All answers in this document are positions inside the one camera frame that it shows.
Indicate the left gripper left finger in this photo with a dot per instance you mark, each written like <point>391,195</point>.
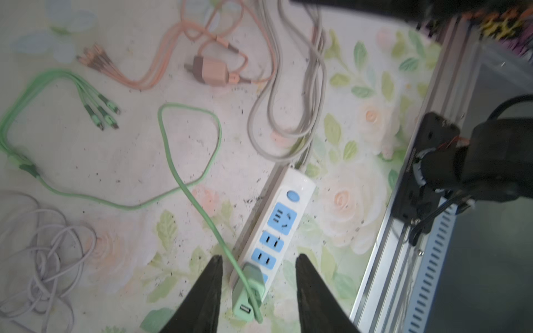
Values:
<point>199,311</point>

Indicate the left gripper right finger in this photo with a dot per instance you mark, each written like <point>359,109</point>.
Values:
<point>318,310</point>

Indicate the green charger plug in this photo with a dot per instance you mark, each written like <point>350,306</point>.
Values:
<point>242,300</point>

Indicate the white blue rectangular power strip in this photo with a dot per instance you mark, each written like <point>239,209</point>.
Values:
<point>270,238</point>

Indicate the pink charger plug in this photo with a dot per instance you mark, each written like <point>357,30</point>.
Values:
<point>208,71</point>

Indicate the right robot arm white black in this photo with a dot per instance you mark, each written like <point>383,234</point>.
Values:
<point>495,164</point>

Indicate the aluminium front rail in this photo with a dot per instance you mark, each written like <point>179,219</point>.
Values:
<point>383,296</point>

